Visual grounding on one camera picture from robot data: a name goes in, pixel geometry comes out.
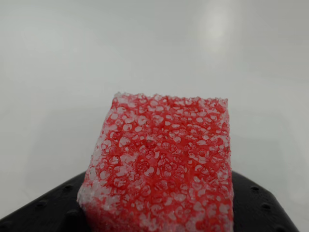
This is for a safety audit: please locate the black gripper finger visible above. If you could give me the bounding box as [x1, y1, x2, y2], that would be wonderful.
[231, 170, 295, 232]
[0, 170, 92, 232]

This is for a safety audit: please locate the red foam cube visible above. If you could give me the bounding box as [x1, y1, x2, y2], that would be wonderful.
[76, 91, 235, 232]

